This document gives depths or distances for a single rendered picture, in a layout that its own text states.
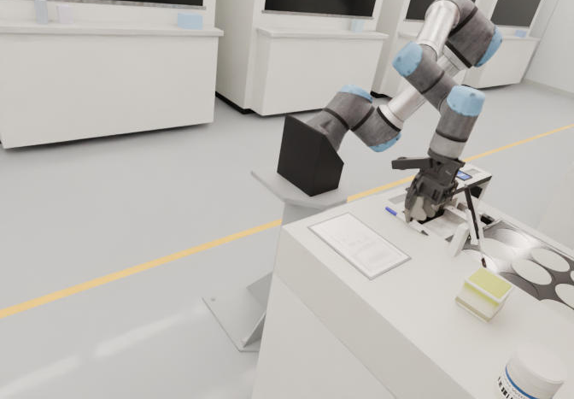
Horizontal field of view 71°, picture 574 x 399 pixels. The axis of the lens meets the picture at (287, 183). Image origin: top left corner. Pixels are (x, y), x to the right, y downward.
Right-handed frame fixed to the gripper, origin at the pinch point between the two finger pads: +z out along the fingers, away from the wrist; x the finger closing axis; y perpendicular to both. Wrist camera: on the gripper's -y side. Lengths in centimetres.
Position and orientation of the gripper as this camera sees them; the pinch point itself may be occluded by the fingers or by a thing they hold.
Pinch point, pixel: (408, 216)
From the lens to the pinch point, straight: 111.7
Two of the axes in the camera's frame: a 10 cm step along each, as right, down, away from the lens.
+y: 6.1, 4.8, -6.3
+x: 7.7, -1.6, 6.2
